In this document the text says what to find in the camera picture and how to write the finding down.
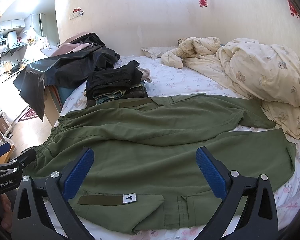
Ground white pillow floral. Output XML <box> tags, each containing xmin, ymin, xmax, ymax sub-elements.
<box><xmin>141</xmin><ymin>46</ymin><xmax>176</xmax><ymax>60</ymax></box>

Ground dark brown folded garment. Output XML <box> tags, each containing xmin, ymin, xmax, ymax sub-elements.
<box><xmin>86</xmin><ymin>85</ymin><xmax>148</xmax><ymax>108</ymax></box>

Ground black folded garment on stack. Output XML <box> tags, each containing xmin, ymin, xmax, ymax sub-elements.
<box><xmin>85</xmin><ymin>60</ymin><xmax>142</xmax><ymax>100</ymax></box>

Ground black plastic sheet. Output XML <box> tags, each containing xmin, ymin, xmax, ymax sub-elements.
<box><xmin>13</xmin><ymin>32</ymin><xmax>120</xmax><ymax>119</ymax></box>

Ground red paper decoration right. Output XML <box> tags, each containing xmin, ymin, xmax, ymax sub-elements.
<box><xmin>287</xmin><ymin>0</ymin><xmax>300</xmax><ymax>19</ymax></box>

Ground cream bear print duvet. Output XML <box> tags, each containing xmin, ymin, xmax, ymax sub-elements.
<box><xmin>161</xmin><ymin>37</ymin><xmax>300</xmax><ymax>139</ymax></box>

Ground olive green cargo pants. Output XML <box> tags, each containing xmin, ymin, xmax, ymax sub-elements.
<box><xmin>25</xmin><ymin>94</ymin><xmax>296</xmax><ymax>234</ymax></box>

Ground person left hand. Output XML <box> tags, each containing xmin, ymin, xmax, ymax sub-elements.
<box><xmin>1</xmin><ymin>194</ymin><xmax>13</xmax><ymax>233</ymax></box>

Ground wall switch with red ornament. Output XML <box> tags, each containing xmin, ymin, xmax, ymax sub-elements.
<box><xmin>69</xmin><ymin>7</ymin><xmax>84</xmax><ymax>20</ymax></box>

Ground red patterned rug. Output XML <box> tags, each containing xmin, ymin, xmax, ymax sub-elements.
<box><xmin>19</xmin><ymin>107</ymin><xmax>39</xmax><ymax>121</ymax></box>

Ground teal patterned folded blanket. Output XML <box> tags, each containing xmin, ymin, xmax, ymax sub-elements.
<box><xmin>93</xmin><ymin>90</ymin><xmax>126</xmax><ymax>105</ymax></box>

